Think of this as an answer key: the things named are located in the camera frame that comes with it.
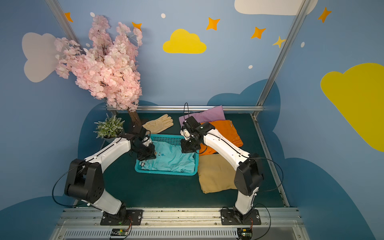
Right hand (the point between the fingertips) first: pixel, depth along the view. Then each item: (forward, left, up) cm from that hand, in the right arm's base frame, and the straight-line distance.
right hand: (185, 149), depth 82 cm
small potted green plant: (+11, +48, +1) cm, 49 cm away
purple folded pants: (+40, -20, -11) cm, 46 cm away
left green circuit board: (-39, +30, -17) cm, 52 cm away
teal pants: (+1, +11, -13) cm, 17 cm away
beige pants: (-7, -19, -16) cm, 25 cm away
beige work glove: (+29, +26, -16) cm, 42 cm away
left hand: (-1, +18, -7) cm, 19 cm away
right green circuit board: (-35, -33, -19) cm, 52 cm away
